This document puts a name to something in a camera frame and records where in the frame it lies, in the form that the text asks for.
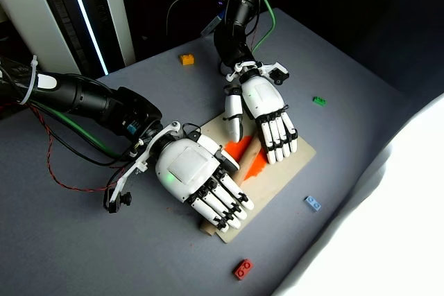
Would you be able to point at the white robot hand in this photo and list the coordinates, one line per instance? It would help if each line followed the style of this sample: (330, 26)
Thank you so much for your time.
(263, 96)
(187, 167)

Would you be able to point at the wooden rolling pin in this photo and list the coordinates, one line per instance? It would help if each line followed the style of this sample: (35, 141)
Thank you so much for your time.
(248, 161)

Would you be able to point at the orange play dough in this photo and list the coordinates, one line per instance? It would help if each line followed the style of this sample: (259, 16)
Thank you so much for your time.
(236, 147)

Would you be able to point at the green toy block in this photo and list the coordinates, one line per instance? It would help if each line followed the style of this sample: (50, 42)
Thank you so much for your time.
(319, 101)

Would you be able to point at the light wooden board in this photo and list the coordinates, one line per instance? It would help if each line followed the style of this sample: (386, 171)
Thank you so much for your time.
(277, 178)

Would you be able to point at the yellow toy block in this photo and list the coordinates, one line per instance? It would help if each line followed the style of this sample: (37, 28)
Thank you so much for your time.
(187, 59)

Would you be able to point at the red two-stud toy block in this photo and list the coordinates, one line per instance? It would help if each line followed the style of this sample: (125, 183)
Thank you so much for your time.
(243, 270)

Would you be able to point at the light blue toy block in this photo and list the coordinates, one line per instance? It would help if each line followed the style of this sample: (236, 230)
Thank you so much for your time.
(313, 204)

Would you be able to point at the grey table cloth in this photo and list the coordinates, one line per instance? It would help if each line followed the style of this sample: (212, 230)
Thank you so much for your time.
(86, 240)

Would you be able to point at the white draped backdrop sheet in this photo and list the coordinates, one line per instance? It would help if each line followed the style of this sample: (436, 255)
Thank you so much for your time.
(399, 223)

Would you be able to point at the white column with light strip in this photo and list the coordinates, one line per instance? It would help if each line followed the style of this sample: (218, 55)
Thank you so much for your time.
(34, 15)

